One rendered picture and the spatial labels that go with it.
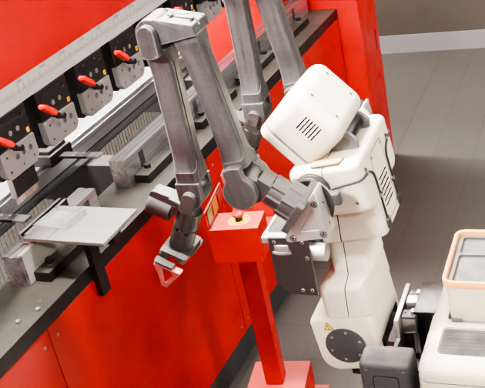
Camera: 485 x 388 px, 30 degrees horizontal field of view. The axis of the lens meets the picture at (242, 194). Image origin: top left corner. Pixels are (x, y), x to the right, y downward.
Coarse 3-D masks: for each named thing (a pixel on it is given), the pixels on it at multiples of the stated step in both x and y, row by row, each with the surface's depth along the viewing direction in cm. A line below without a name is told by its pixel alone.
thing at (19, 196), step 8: (32, 168) 254; (24, 176) 250; (32, 176) 254; (8, 184) 247; (16, 184) 248; (24, 184) 251; (32, 184) 254; (16, 192) 248; (24, 192) 251; (16, 200) 249
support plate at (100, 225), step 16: (64, 208) 261; (96, 208) 257; (112, 208) 255; (80, 224) 250; (96, 224) 248; (112, 224) 247; (32, 240) 248; (48, 240) 246; (64, 240) 244; (80, 240) 242; (96, 240) 240
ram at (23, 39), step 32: (0, 0) 235; (32, 0) 247; (64, 0) 259; (96, 0) 273; (128, 0) 288; (160, 0) 306; (0, 32) 236; (32, 32) 247; (64, 32) 260; (0, 64) 236; (32, 64) 248; (64, 64) 260
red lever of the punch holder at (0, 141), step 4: (0, 140) 231; (4, 140) 232; (8, 140) 234; (0, 144) 232; (4, 144) 233; (8, 144) 234; (12, 144) 235; (16, 144) 239; (20, 144) 238; (12, 148) 239; (16, 148) 237; (20, 148) 238; (24, 148) 239
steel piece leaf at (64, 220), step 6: (84, 210) 254; (54, 216) 257; (60, 216) 256; (66, 216) 256; (72, 216) 255; (78, 216) 252; (84, 216) 254; (48, 222) 254; (54, 222) 254; (60, 222) 253; (66, 222) 248; (72, 222) 250; (60, 228) 250; (66, 228) 249
